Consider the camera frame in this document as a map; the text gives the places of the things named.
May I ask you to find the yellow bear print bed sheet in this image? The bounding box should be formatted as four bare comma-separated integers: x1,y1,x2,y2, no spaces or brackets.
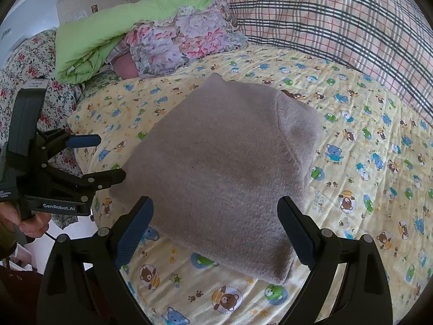
66,45,433,325

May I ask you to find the green leaf print cloth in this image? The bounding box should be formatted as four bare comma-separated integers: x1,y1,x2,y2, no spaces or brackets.
80,70,123,99

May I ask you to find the dark red clothing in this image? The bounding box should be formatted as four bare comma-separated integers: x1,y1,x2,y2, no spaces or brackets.
0,264,43,325

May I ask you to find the person's left hand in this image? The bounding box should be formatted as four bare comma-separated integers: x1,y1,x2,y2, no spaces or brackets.
0,201,51,239

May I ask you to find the plaid quilt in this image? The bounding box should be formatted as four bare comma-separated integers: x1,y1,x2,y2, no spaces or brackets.
216,0,433,126

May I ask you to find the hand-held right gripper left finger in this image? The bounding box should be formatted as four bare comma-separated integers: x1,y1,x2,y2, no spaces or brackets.
35,196,154,325

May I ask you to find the pink floral blanket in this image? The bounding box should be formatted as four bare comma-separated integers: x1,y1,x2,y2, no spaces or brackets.
105,0,249,78

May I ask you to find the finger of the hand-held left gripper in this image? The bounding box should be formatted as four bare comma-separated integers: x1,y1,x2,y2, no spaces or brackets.
42,165,127,199
35,129,101,161

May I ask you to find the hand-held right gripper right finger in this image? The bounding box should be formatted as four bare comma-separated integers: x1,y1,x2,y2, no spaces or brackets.
277,196,395,325

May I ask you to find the beige knit sweater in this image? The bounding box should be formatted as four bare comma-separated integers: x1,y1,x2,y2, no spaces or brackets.
110,73,323,285

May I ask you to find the person's left forearm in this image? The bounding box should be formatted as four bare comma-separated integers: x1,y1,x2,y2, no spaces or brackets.
0,224,17,261

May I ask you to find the red floral print quilt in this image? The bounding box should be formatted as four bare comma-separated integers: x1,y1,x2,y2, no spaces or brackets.
0,29,85,229

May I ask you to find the light green blanket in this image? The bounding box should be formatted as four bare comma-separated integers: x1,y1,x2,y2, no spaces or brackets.
54,0,220,83

